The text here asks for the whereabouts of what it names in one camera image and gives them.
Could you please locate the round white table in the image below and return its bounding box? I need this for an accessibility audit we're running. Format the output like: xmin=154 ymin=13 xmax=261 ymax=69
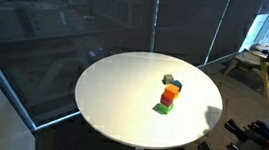
xmin=74 ymin=51 xmax=223 ymax=150

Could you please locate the blue block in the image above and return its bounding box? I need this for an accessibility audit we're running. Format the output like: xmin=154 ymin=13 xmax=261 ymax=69
xmin=170 ymin=80 xmax=183 ymax=92

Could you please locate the wooden chair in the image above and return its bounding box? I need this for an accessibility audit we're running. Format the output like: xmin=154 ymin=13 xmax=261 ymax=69
xmin=223 ymin=49 xmax=269 ymax=98

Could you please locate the gray block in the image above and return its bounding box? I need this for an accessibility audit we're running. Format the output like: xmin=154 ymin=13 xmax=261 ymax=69
xmin=162 ymin=74 xmax=173 ymax=84

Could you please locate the orange block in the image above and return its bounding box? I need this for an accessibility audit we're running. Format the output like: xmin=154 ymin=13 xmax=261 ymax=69
xmin=163 ymin=84 xmax=179 ymax=100

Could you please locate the green block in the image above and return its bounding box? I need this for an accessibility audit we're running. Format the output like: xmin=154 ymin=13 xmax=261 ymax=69
xmin=158 ymin=104 xmax=174 ymax=115

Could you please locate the upper orange-tipped spring clamp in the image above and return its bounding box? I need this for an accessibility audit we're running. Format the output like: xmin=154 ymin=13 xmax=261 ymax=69
xmin=225 ymin=118 xmax=269 ymax=148

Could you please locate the magenta block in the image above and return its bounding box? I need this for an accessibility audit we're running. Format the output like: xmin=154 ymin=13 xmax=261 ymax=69
xmin=160 ymin=95 xmax=173 ymax=107

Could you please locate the yellow block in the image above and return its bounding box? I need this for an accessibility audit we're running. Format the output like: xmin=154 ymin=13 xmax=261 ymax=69
xmin=173 ymin=93 xmax=180 ymax=99

